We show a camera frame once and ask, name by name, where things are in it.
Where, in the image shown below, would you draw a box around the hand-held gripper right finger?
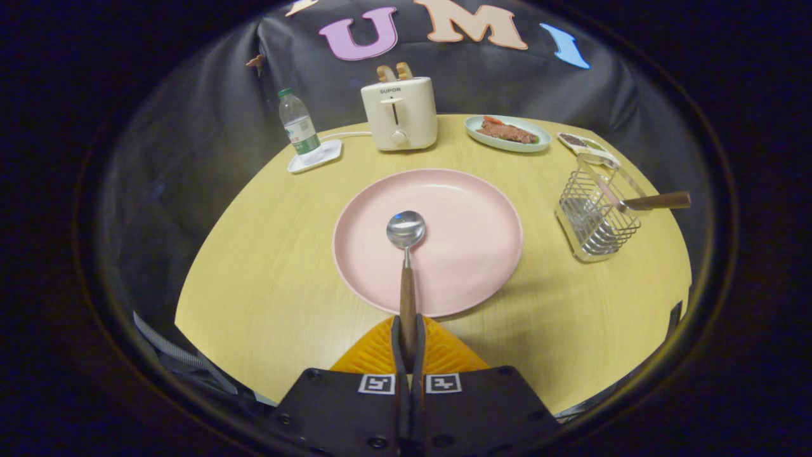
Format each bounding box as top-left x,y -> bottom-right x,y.
411,314 -> 562,454

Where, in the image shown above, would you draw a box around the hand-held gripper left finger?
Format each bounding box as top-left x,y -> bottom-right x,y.
270,314 -> 410,454

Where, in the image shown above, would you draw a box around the wooden handled spoon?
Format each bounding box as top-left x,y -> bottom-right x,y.
386,210 -> 427,369

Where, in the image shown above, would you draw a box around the wooden handled fork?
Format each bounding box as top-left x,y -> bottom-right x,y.
593,175 -> 692,213

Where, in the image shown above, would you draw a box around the pink round plate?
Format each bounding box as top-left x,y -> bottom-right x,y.
332,168 -> 525,319

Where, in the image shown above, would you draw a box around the white square coaster tray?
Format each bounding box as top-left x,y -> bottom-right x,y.
287,139 -> 343,175

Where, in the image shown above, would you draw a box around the pale green food plate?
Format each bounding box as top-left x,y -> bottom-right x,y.
464,114 -> 553,154

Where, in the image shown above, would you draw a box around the brown meat slices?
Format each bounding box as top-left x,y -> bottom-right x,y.
476,121 -> 537,145

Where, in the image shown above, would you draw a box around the cream white toaster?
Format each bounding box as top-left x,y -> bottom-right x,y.
360,76 -> 439,152

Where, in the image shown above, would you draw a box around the clear plastic water bottle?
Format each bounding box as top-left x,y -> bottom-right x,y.
278,88 -> 322,157

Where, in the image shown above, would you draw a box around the white divided grain dish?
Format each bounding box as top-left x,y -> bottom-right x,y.
557,131 -> 621,169

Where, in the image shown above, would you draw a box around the metal wire cutlery basket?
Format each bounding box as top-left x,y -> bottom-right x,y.
555,152 -> 651,263

